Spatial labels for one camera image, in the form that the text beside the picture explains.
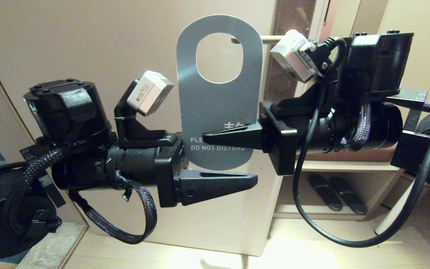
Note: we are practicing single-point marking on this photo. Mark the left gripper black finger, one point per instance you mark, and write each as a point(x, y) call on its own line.
point(215, 185)

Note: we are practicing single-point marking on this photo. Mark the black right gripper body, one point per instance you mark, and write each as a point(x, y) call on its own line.
point(282, 145)

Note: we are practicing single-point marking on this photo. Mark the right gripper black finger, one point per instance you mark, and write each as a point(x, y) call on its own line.
point(237, 136)

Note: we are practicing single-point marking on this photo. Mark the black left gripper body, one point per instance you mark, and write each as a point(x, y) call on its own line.
point(166, 168)

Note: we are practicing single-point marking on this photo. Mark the white door hanger sign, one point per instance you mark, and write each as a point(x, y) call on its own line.
point(218, 104)

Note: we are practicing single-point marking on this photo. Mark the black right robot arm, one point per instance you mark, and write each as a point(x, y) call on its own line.
point(379, 63)

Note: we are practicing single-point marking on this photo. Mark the white room door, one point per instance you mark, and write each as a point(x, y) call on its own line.
point(125, 48)

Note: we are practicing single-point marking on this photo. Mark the cream bench shelf unit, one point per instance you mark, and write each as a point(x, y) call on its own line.
point(338, 166)

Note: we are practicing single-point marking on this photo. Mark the dark slipper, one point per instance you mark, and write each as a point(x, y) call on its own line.
point(325, 192)
point(349, 196)

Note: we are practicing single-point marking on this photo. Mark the white table leg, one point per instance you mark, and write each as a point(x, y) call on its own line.
point(394, 213)

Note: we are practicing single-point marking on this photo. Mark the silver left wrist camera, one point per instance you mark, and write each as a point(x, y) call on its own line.
point(149, 93)

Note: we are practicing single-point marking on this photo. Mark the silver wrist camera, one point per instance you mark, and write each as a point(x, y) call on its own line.
point(149, 93)
point(293, 56)

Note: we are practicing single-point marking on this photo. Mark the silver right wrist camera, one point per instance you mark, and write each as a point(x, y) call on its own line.
point(293, 56)

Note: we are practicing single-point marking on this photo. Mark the taupe framed wall mirror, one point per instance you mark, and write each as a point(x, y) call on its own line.
point(364, 15)

